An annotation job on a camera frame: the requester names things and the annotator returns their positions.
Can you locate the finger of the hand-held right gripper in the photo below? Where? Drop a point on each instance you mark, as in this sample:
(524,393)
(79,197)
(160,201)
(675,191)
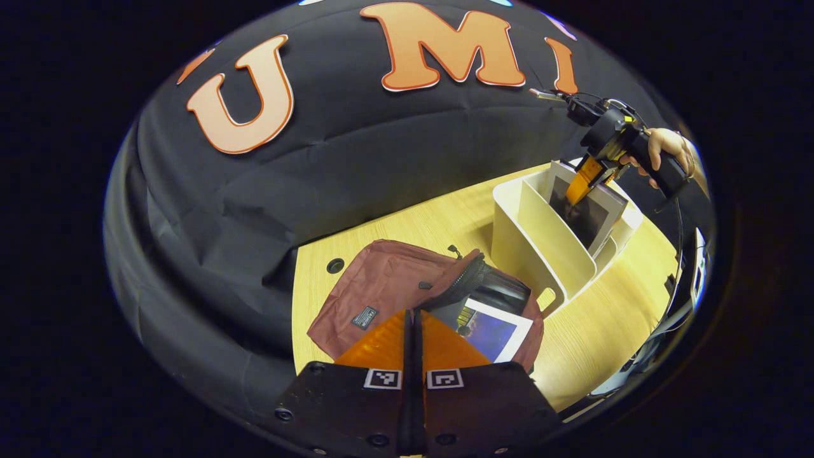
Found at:
(582,181)
(610,173)

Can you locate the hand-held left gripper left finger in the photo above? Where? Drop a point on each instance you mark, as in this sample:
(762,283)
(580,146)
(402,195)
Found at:
(356,407)

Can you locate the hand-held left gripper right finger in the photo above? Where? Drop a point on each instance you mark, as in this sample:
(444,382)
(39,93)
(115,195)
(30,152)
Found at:
(483,407)

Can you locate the black and white cover book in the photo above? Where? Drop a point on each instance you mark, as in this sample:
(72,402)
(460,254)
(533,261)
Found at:
(594,219)

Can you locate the blue cover book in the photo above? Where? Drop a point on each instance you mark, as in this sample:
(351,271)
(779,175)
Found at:
(496,334)

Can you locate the white bookshelf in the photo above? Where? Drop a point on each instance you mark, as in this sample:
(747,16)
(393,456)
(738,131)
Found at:
(540,248)

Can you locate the maroon schoolbag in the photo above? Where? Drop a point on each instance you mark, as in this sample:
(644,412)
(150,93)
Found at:
(381,280)

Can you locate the white device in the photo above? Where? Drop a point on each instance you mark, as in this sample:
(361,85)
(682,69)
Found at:
(699,273)

